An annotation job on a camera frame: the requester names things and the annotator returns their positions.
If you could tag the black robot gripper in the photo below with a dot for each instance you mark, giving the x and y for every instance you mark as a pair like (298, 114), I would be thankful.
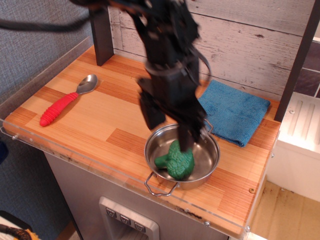
(172, 92)

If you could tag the green toy broccoli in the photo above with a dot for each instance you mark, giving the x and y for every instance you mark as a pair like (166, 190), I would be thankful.
(177, 163)

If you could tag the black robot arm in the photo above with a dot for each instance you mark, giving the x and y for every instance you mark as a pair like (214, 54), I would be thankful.
(168, 31)

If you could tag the stainless steel pot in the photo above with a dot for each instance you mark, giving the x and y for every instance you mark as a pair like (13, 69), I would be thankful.
(206, 155)

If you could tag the blue folded cloth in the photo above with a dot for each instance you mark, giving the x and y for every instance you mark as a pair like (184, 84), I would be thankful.
(235, 115)

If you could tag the clear acrylic edge guard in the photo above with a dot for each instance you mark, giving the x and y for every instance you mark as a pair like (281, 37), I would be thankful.
(193, 203)

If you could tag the grey toy cabinet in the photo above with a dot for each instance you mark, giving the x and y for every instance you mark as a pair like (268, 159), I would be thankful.
(82, 190)

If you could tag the silver dispenser panel with buttons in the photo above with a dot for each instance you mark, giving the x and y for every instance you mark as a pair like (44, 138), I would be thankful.
(122, 223)

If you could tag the white toy sink unit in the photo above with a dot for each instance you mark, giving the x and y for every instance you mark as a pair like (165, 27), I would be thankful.
(295, 161)

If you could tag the red handled metal spoon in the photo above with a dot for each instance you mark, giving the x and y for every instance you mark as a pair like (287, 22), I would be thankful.
(87, 85)

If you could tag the dark left shelf post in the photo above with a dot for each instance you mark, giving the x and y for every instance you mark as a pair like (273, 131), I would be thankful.
(101, 34)

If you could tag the dark shelf post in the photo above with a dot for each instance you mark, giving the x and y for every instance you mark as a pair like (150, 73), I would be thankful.
(101, 34)
(302, 53)

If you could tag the dark right shelf post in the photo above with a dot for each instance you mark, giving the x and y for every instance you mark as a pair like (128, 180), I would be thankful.
(302, 53)

